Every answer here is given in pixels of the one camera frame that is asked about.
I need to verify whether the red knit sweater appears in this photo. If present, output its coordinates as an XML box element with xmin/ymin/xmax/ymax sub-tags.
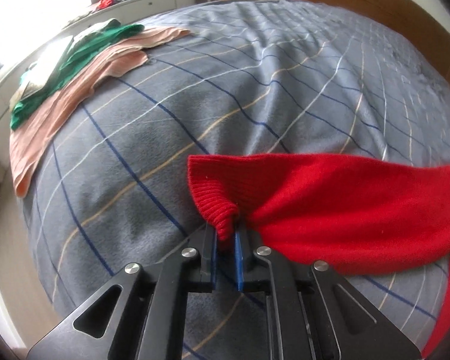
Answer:
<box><xmin>187</xmin><ymin>154</ymin><xmax>450</xmax><ymax>355</ymax></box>

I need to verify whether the wooden headboard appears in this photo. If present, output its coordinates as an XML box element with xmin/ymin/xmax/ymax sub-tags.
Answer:
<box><xmin>283</xmin><ymin>0</ymin><xmax>450</xmax><ymax>89</ymax></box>

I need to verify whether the blue plaid bed cover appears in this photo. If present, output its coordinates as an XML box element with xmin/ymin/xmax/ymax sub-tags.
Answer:
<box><xmin>20</xmin><ymin>0</ymin><xmax>450</xmax><ymax>359</ymax></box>

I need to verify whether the red item on cabinet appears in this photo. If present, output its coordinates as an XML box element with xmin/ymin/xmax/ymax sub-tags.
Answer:
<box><xmin>95</xmin><ymin>0</ymin><xmax>121</xmax><ymax>11</ymax></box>

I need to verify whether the pink striped garment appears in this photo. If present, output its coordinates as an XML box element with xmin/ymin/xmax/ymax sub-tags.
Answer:
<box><xmin>9</xmin><ymin>27</ymin><xmax>191</xmax><ymax>197</ymax></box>

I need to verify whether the green garment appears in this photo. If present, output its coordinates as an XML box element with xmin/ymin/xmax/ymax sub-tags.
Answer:
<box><xmin>10</xmin><ymin>19</ymin><xmax>145</xmax><ymax>131</ymax></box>

